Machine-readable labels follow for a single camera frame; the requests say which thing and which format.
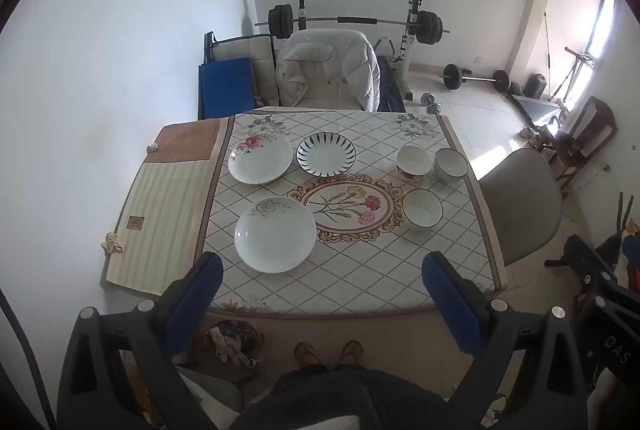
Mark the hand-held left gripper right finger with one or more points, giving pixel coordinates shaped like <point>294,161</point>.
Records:
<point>452,300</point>

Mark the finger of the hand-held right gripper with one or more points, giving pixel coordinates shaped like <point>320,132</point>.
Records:
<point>585,260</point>

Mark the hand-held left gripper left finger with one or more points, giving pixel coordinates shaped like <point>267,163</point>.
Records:
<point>197,300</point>

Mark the white bowl dark rim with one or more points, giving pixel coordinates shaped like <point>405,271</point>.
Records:
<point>422,209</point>

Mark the grey flower white plate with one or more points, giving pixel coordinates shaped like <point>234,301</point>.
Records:
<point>275,237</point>

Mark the red pattern white bowl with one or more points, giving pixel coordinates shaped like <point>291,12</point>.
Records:
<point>413,158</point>

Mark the pink flower white plate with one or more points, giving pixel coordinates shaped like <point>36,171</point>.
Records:
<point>260,160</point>

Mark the blue leaf pattern plate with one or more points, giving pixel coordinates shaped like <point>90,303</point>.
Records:
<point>326,153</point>

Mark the barbell with black plates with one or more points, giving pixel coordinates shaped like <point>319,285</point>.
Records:
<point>280,22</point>

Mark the floral bag with gloves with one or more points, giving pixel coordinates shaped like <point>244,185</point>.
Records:
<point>235,340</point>

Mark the printed diamond pattern tablecloth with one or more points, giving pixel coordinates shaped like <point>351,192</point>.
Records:
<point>375,260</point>

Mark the grey chair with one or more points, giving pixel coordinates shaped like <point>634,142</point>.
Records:
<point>520,200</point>

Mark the beige brown striped cloth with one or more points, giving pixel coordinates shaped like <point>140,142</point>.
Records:
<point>165,210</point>

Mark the dark wooden chair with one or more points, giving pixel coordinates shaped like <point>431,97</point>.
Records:
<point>595,120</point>

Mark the person's legs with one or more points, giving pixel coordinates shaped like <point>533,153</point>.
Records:
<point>345,400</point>

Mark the black bag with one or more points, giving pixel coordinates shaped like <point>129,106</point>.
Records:
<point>536,86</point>

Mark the metal dumbbell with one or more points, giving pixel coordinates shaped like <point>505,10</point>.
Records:
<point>432,106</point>

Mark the folding metal stand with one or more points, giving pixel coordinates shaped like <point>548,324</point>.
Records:
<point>580,55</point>

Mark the blue mat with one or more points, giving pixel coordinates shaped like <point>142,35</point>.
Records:
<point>225,85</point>

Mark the small barbell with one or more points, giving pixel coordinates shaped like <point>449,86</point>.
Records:
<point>454,76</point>

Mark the blue weight bench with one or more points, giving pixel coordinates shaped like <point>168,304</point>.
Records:
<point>390,85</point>

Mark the window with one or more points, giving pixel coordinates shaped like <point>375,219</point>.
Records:
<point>602,25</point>

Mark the white weight rack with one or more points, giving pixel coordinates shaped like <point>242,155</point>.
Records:
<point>413,55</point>

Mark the cream cushioned black frame chair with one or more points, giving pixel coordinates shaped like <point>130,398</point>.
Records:
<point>245,47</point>

